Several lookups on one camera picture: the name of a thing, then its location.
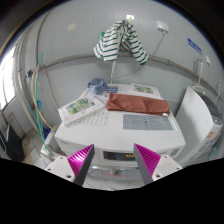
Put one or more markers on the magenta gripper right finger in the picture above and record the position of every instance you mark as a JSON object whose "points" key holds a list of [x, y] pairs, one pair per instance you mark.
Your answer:
{"points": [[152, 166]]}

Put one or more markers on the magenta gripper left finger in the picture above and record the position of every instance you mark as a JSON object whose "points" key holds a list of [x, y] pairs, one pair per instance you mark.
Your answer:
{"points": [[73, 168]]}

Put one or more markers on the folded brown towel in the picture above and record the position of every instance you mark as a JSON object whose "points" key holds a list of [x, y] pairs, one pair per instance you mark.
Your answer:
{"points": [[137, 104]]}

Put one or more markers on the white top-load washing machine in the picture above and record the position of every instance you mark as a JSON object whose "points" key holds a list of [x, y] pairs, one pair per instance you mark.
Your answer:
{"points": [[201, 123]]}

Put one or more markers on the white booklet with green picture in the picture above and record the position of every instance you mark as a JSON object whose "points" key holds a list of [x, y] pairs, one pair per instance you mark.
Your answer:
{"points": [[144, 89]]}

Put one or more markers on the blue grey crumpled cloth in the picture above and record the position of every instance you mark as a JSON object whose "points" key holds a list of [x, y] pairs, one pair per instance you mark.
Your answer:
{"points": [[97, 86]]}

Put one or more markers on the window with bright light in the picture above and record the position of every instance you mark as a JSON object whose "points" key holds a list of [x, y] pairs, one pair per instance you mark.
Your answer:
{"points": [[7, 90]]}

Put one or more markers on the green white striped shirt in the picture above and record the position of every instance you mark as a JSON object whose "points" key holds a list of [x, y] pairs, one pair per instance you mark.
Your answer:
{"points": [[121, 36]]}

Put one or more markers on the grey horizontal wall pipe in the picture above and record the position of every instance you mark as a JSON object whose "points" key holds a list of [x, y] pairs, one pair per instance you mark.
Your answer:
{"points": [[156, 59]]}

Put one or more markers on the blue wall sign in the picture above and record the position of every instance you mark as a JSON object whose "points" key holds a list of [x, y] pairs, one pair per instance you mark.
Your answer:
{"points": [[194, 45]]}

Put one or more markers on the white wall power socket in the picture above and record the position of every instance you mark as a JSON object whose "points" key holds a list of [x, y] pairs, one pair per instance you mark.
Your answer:
{"points": [[163, 27]]}

